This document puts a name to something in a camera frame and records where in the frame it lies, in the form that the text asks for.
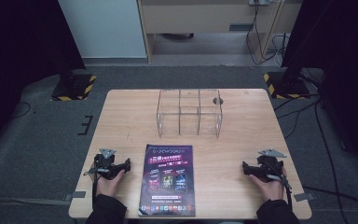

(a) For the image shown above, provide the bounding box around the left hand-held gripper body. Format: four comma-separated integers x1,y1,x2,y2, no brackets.
92,147,119,181

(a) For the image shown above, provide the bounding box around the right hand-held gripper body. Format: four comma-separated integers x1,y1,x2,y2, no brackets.
255,147,288,183

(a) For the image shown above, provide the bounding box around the person's left hand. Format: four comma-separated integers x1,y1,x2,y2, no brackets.
95,169,127,199

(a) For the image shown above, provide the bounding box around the person's right hand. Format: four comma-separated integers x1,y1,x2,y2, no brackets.
248,167,289,203

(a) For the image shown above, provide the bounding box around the grey tape strip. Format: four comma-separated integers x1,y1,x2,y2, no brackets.
63,190,87,202
293,191,317,203

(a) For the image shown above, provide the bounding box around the purple magazine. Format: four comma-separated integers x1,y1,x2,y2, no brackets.
137,143,197,218

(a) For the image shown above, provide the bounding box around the clear acrylic divided organizer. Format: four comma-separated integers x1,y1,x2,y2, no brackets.
156,89,225,139

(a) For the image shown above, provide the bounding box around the black yellow striped stand base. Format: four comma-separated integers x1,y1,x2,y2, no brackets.
50,73,98,103
263,71,311,101

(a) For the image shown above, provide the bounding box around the dark curtain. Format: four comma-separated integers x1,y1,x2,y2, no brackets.
0,0,87,162
281,0,358,180

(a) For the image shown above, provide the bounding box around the white cabinet panel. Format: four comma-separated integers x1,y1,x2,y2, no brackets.
57,0,147,59

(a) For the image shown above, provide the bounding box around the light wooden desk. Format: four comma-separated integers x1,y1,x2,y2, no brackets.
136,0,304,65

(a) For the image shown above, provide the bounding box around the white power strip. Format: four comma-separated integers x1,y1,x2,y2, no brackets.
248,0,272,7

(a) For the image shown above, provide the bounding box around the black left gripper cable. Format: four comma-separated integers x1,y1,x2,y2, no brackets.
83,167,110,210

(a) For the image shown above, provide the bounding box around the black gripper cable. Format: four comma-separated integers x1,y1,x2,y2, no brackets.
268,161,294,210
83,167,110,210

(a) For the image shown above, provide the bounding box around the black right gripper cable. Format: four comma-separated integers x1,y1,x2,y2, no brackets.
268,161,294,210

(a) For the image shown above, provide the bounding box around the thin black floor cable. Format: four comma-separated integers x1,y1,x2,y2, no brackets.
11,101,33,119

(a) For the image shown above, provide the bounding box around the black metal stand post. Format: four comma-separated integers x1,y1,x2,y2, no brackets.
281,0,334,88
50,0,87,90

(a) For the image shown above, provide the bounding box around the black hanging cable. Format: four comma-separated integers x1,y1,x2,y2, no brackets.
245,0,290,67

